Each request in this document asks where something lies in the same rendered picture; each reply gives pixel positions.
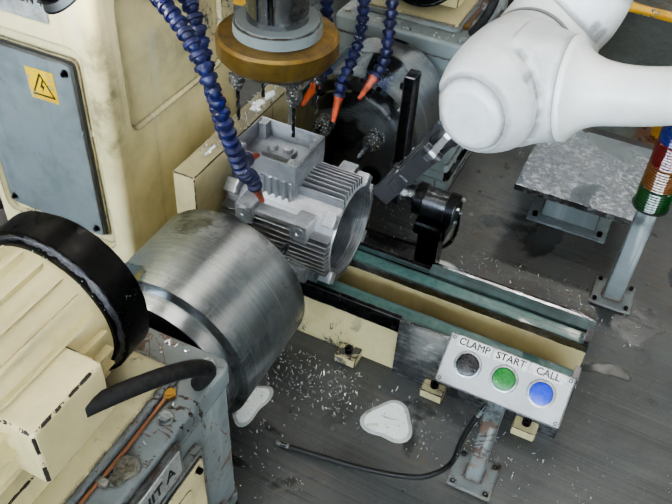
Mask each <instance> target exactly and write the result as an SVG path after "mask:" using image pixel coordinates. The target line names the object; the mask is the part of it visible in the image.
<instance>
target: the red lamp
mask: <svg viewBox="0 0 672 504"><path fill-rule="evenodd" d="M650 162H651V164H652V165H653V166H654V167H655V168H657V169H658V170H660V171H663V172H666V173H671V174H672V149H671V148H668V147H667V146H665V145H664V144H663V143H662V142H661V141H660V140H659V136H658V139H657V141H656V144H655V146H654V149H653V151H652V154H651V156H650Z"/></svg>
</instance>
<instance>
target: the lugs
mask: <svg viewBox="0 0 672 504"><path fill-rule="evenodd" d="M357 174H358V175H361V176H363V184H365V185H367V186H368V187H369V186H370V184H371V181H372V178H373V176H372V175H370V174H369V173H366V172H363V171H360V170H358V172H357ZM241 187H242V182H241V181H240V180H239V179H238V178H235V177H232V176H227V179H226V182H225V184H224V187H223V190H225V191H228V192H230V193H233V194H236V195H239V192H240V189H241ZM339 220H340V216H339V215H337V214H335V213H332V212H329V211H325V212H324V215H323V218H322V220H321V223H320V225H321V226H323V227H325V228H328V229H331V230H334V231H335V230H336V228H337V226H338V223H339ZM335 277H336V274H333V273H329V274H328V275H327V276H326V277H323V276H320V275H319V276H318V279H317V280H318V281H321V282H323V283H326V284H329V285H333V282H334V280H335Z"/></svg>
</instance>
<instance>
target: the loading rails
mask: <svg viewBox="0 0 672 504"><path fill-rule="evenodd" d="M300 283H301V288H302V291H303V295H304V301H305V311H304V316H303V320H302V322H301V324H300V326H299V327H298V329H297V330H299V331H301V332H304V333H306V334H309V335H311V336H314V337H316V338H319V339H321V340H324V341H326V342H329V343H331V344H333V345H336V346H338V347H339V348H338V349H337V351H336V352H335V358H334V360H335V361H337V362H339V363H342V364H344V365H346V366H349V367H351V368H355V366H356V365H357V363H358V361H359V360H360V358H361V356H363V357H365V358H368V359H370V360H373V361H375V362H378V363H380V364H383V365H385V366H388V367H390V368H392V373H394V374H397V375H399V376H402V377H404V378H407V379H409V380H411V381H414V382H416V383H419V384H421V385H422V386H421V388H420V391H419V395H420V396H422V397H424V398H426V399H429V400H431V401H434V402H436V403H439V404H440V403H441V402H442V400H443V398H444V395H445V394H446V395H448V396H451V397H453V398H456V399H458V400H460V401H463V402H465V403H468V404H470V405H473V406H475V407H478V408H480V407H481V406H482V405H483V404H484V403H487V401H484V400H482V399H479V398H477V397H474V396H472V395H470V394H467V393H465V392H462V391H460V390H457V389H455V388H452V387H450V386H447V385H445V384H442V383H440V382H437V381H435V380H434V379H435V376H436V373H437V370H438V368H439V365H440V363H441V360H442V357H443V355H444V352H445V349H446V347H447V344H448V341H449V339H450V336H451V333H452V332H453V331H454V332H457V333H459V334H462V335H465V336H467V337H470V338H472V339H475V340H478V341H480V342H483V343H486V344H488V345H491V346H493V347H496V348H499V349H501V350H504V351H507V352H509V353H512V354H514V355H517V356H520V357H522V358H525V359H528V360H530V361H533V362H535V363H538V364H541V365H543V366H546V367H549V368H551V369H554V370H556V371H559V372H562V373H564V374H567V375H569V376H572V377H575V378H577V381H576V383H575V386H574V389H573V392H572V394H571V397H570V400H571V398H572V396H573V393H574V391H575V389H576V385H577V383H578V380H579V377H580V374H581V370H582V368H581V367H580V366H581V363H582V361H583V358H584V356H585V354H586V351H587V349H588V346H589V344H590V342H591V339H592V336H593V332H594V328H595V325H596V322H597V320H596V319H593V318H591V317H588V316H585V315H582V314H579V313H577V312H574V311H571V310H568V309H565V308H563V307H560V306H557V305H554V304H551V303H549V302H546V301H543V300H540V299H537V298H535V297H532V296H529V295H526V294H523V293H521V292H518V291H515V290H512V289H509V288H507V287H504V286H501V285H498V284H495V283H492V282H490V281H487V280H484V279H481V278H478V277H476V276H473V275H470V274H467V273H464V272H462V271H459V270H456V269H453V268H450V267H448V266H445V265H442V264H439V263H436V262H433V264H432V267H430V266H428V265H425V264H422V263H419V262H416V261H414V260H411V259H408V258H405V257H402V256H400V255H397V254H394V253H391V252H389V251H386V250H383V249H380V248H377V247H375V246H372V245H369V244H366V243H360V244H359V246H358V248H357V250H356V255H354V258H353V259H352V261H351V264H350V263H349V267H347V270H345V272H344V273H342V276H340V278H338V280H334V282H333V285H329V284H326V283H323V282H321V281H317V282H313V281H310V280H308V279H307V281H306V282H305V283H302V282H300ZM570 400H569V403H570ZM569 403H568V405H569ZM568 405H567V407H568ZM503 418H505V419H507V420H510V421H512V422H513V423H512V426H511V429H510V433H511V434H514V435H516V436H519V437H521V438H523V439H526V440H528V441H531V442H533V441H534V438H535V436H536V433H537V432H539V433H541V434H544V435H546V436H549V437H551V438H555V436H556V433H557V431H558V430H556V429H554V428H551V427H549V426H546V425H544V424H541V423H539V422H536V421H534V420H531V419H529V418H526V417H524V416H522V415H519V414H517V413H514V412H512V411H509V410H507V409H505V412H504V415H503Z"/></svg>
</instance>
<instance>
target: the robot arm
mask: <svg viewBox="0 0 672 504"><path fill-rule="evenodd" d="M632 3H633V0H514V1H513V2H512V3H511V4H510V5H509V7H508V8H507V9H506V10H505V11H504V12H503V14H502V15H501V16H500V17H499V18H497V19H495V20H493V21H491V22H489V23H488V24H486V25H485V26H484V27H482V28H481V29H480V30H478V31H477V32H476V33H475V34H473V35H472V36H471V37H470V38H469V39H468V40H467V41H466V42H465V43H464V44H463V45H462V46H461V47H460V49H459V50H458V51H457V52H456V53H455V55H454V56H453V57H452V59H451V60H450V62H449V63H448V65H447V67H446V69H445V71H444V73H443V75H442V77H441V80H440V83H439V91H440V92H439V117H440V119H439V120H438V121H437V122H436V123H435V124H434V125H433V127H432V128H431V129H430V132H429V133H428V134H427V135H426V136H425V137H424V138H423V139H422V140H421V141H420V142H419V143H418V144H417V145H416V146H415V147H413V148H412V150H411V153H410V154H409V155H408V156H406V157H405V159H404V162H403V161H402V160H401V161H400V162H399V163H398V162H396V163H395V164H394V166H393V169H392V170H391V171H390V172H389V173H388V174H387V175H386V176H385V177H384V178H383V179H382V180H381V181H380V182H379V183H378V184H377V185H376V186H375V187H374V189H373V190H372V193H373V194H375V195H376V196H377V197H378V198H379V199H380V200H381V201H382V202H384V203H385V204H386V205H387V204H388V203H389V202H390V201H391V200H392V199H393V198H395V197H396V196H397V195H398V194H399V193H400V192H401V191H402V190H403V189H404V188H405V187H406V186H409V185H411V184H412V182H413V181H415V180H416V179H417V178H418V177H419V176H421V175H422V174H423V173H424V172H425V171H427V170H428V169H429V168H430V167H431V166H433V165H434V164H436V163H437V162H440V161H441V160H442V157H443V155H444V154H445V153H447V152H448V151H449V150H450V149H451V148H452V147H456V146H457V145H460V146H461V147H463V148H465V149H467V150H470V151H473V152H478V153H498V152H504V151H509V150H511V149H514V148H516V147H524V146H527V145H531V144H537V143H546V142H565V141H566V140H567V139H568V138H570V137H571V136H572V135H573V134H575V133H576V132H578V131H580V130H582V129H584V128H589V127H597V126H619V127H655V126H672V66H660V67H658V66H640V65H630V64H624V63H620V62H616V61H612V60H609V59H606V58H604V57H603V56H601V55H599V54H598V52H599V50H600V49H601V48H602V47H603V46H604V45H605V44H606V43H607V42H608V41H609V40H610V39H611V38H612V36H613V35H614V34H615V32H616V31H617V29H618V28H619V26H620V25H621V23H622V22H623V20H624V18H625V17H626V15H627V13H628V11H629V9H630V7H631V5H632Z"/></svg>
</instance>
